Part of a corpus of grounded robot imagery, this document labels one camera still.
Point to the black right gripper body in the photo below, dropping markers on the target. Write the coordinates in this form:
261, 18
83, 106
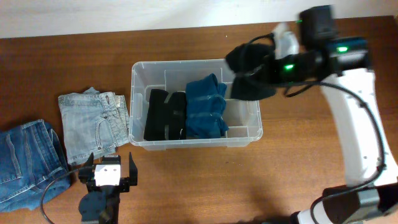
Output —
287, 69

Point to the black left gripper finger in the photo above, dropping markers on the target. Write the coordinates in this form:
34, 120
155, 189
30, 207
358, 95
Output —
86, 171
133, 171

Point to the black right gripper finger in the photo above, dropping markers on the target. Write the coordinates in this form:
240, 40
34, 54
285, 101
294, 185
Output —
255, 55
246, 89

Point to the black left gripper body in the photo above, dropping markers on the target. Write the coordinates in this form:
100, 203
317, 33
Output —
126, 182

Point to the teal taped garment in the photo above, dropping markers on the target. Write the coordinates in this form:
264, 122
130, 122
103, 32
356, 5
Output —
205, 108

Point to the black taped garment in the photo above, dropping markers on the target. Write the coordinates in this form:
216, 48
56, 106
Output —
166, 116

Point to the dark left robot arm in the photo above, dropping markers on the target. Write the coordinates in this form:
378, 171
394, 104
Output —
100, 207

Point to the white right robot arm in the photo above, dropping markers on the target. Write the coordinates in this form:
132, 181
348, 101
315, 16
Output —
341, 67

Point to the clear plastic storage bin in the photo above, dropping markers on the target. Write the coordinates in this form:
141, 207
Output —
242, 117

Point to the dark blue folded jeans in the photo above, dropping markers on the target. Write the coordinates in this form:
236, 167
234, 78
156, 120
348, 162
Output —
31, 157

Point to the light blue folded jeans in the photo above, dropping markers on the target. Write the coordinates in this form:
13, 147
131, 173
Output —
94, 123

